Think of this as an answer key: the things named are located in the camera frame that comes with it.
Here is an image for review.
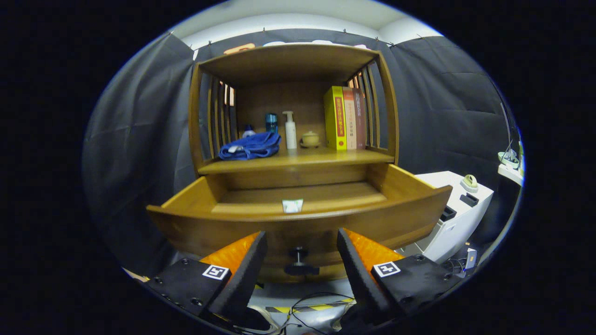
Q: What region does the white pump bottle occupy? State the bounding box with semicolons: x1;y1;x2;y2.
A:
282;111;298;150

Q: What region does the wooden cabinet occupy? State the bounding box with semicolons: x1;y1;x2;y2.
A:
189;43;400;191

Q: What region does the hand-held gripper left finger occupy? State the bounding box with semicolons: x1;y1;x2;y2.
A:
147;231;268;322

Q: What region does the orange and white book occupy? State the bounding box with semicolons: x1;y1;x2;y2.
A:
343;87;357;150

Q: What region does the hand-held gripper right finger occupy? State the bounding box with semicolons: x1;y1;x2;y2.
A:
337;228;461;322

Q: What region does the yellow book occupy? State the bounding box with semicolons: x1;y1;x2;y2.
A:
324;86;348;151

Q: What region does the white wall shelf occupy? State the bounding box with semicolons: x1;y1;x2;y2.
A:
497;163;524;187

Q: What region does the white side cabinet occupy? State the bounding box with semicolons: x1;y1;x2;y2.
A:
400;171;494;264

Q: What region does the yellow black floor tape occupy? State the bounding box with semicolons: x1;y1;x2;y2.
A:
265;299;357;313

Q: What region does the blue folded towel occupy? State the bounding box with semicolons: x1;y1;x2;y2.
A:
219;132;282;161

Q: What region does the black cable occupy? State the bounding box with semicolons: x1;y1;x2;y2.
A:
286;292;357;335

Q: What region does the white bowl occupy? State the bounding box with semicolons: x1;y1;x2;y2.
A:
498;150;520;169

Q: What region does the brown book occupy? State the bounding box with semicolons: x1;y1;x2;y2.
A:
352;88;367;149

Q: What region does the wooden drawer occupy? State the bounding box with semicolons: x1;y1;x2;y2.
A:
147;163;453;283

